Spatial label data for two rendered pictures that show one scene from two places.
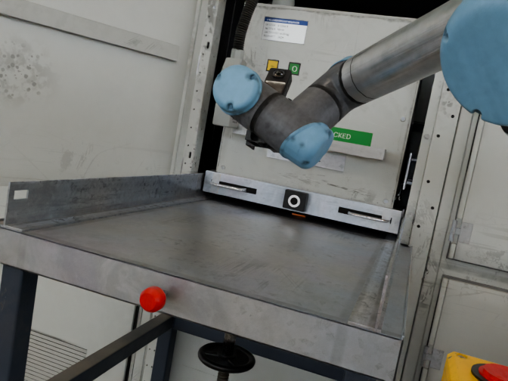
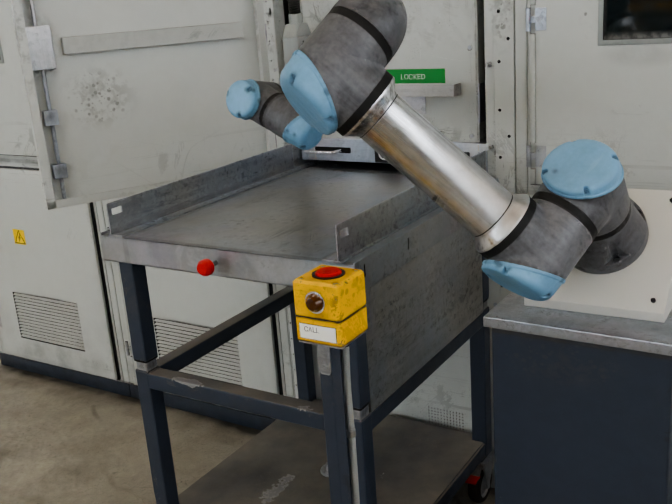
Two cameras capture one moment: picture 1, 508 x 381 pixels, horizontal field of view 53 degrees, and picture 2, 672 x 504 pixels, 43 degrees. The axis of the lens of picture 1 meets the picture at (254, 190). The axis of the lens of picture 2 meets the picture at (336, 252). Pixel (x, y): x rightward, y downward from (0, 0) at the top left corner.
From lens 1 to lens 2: 0.97 m
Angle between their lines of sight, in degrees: 19
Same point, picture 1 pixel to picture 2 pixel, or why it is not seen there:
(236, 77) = (238, 91)
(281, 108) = (276, 108)
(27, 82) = (111, 103)
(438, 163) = (504, 90)
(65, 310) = (208, 299)
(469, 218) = (541, 141)
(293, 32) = not seen: outside the picture
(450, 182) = (520, 106)
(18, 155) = (121, 168)
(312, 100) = not seen: hidden behind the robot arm
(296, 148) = (291, 138)
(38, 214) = (134, 221)
